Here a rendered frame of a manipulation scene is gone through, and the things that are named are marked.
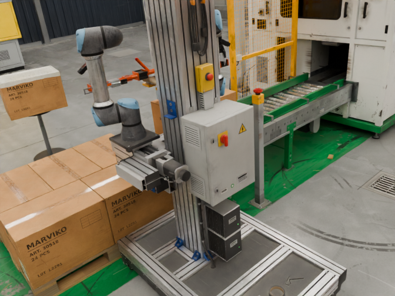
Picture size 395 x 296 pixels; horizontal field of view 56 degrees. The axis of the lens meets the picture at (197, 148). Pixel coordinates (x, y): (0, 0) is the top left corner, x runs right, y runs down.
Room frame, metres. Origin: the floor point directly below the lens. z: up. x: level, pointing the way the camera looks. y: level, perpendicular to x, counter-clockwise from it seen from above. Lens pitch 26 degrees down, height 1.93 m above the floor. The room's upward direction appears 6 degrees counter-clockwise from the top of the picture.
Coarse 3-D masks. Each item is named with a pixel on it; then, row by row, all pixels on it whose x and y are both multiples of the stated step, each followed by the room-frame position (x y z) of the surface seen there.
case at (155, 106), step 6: (228, 90) 3.00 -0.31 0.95; (222, 96) 2.86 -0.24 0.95; (228, 96) 2.90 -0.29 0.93; (234, 96) 2.94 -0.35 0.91; (150, 102) 2.91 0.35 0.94; (156, 102) 2.87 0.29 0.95; (156, 108) 2.85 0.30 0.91; (156, 114) 2.86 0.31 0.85; (156, 120) 2.87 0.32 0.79; (156, 126) 2.88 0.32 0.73; (156, 132) 2.90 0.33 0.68; (162, 132) 2.82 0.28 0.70
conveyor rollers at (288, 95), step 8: (288, 88) 4.09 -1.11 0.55; (296, 88) 4.09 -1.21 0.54; (304, 88) 4.04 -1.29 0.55; (312, 88) 4.03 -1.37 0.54; (272, 96) 3.91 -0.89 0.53; (280, 96) 3.84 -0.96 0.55; (288, 96) 3.85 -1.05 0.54; (296, 96) 3.79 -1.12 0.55; (264, 104) 3.67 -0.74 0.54; (272, 104) 3.68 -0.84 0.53; (280, 104) 3.61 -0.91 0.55; (264, 112) 3.44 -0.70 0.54
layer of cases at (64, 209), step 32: (64, 160) 2.79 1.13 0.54; (96, 160) 2.74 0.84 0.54; (0, 192) 2.37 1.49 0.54; (32, 192) 2.33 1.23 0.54; (64, 192) 2.28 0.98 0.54; (96, 192) 2.24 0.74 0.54; (128, 192) 2.26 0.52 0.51; (160, 192) 2.42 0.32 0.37; (0, 224) 2.10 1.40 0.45; (32, 224) 1.93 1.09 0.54; (64, 224) 1.96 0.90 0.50; (96, 224) 2.08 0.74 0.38; (128, 224) 2.23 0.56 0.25; (32, 256) 1.81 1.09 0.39; (64, 256) 1.92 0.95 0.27
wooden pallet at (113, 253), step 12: (0, 240) 2.48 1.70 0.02; (108, 252) 2.10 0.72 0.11; (84, 264) 1.99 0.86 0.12; (96, 264) 2.08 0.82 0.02; (108, 264) 2.09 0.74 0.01; (24, 276) 1.92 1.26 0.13; (60, 276) 1.88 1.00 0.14; (72, 276) 1.99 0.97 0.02; (84, 276) 1.98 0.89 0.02; (36, 288) 1.78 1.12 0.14; (48, 288) 1.82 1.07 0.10; (60, 288) 1.88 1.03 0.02
